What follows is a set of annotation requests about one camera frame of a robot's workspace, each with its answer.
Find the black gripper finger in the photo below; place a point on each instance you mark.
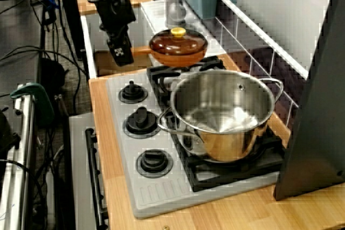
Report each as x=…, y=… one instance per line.
x=128, y=39
x=121, y=52

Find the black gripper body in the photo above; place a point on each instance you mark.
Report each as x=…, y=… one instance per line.
x=114, y=33

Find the brown lid with yellow knob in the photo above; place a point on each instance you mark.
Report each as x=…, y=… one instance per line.
x=175, y=42

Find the orange toy frying pan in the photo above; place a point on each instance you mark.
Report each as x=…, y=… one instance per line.
x=178, y=59

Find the brown cardboard sheet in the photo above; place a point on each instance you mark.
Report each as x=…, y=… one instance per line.
x=102, y=65

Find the white toy sink basin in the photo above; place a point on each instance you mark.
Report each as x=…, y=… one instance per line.
x=87, y=49

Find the black stove knob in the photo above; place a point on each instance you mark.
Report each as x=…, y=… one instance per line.
x=141, y=123
x=154, y=163
x=132, y=94

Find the black upright bar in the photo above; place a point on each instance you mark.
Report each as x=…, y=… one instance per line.
x=71, y=25

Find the grey toy faucet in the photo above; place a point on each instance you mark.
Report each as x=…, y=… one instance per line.
x=175, y=12

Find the black equipment base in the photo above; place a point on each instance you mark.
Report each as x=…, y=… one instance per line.
x=52, y=73

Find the green clamp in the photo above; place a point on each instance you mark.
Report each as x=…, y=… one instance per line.
x=44, y=100

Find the grey toy oven door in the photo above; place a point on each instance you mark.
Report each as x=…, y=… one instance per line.
x=79, y=160

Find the black device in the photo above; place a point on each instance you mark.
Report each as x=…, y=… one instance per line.
x=8, y=133

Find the stainless steel pot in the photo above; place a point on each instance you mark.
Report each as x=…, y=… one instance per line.
x=229, y=143

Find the grey toy stove plate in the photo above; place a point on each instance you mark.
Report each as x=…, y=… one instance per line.
x=161, y=192

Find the black burner grate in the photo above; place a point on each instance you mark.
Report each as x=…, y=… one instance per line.
x=237, y=172

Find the wooden toy kitchen countertop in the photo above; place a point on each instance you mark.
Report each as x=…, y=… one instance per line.
x=215, y=214

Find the dark grey panel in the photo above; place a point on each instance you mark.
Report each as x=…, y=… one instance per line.
x=318, y=133

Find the aluminium frame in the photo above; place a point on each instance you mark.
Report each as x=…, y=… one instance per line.
x=25, y=133

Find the dark tiled backsplash white rail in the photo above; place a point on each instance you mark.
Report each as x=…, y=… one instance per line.
x=265, y=61

